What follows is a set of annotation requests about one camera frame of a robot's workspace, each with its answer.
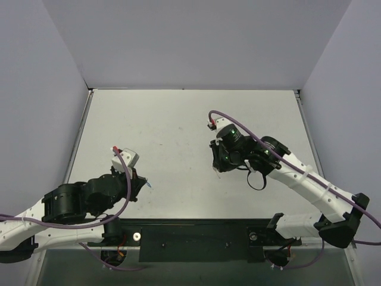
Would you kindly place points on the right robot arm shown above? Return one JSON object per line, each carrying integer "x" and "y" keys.
{"x": 338, "y": 216}

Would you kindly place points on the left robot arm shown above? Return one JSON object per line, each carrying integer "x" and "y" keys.
{"x": 71, "y": 213}

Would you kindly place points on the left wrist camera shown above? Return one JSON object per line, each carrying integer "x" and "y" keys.
{"x": 124, "y": 159}

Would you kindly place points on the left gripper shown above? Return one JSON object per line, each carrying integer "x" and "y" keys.
{"x": 133, "y": 185}

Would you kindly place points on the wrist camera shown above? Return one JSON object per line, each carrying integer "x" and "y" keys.
{"x": 124, "y": 159}
{"x": 218, "y": 124}

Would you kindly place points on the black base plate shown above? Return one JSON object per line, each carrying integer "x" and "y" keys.
{"x": 196, "y": 240}

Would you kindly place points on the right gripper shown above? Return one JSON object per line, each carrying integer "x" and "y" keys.
{"x": 217, "y": 158}

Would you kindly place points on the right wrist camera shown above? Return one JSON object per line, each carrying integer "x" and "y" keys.
{"x": 218, "y": 124}

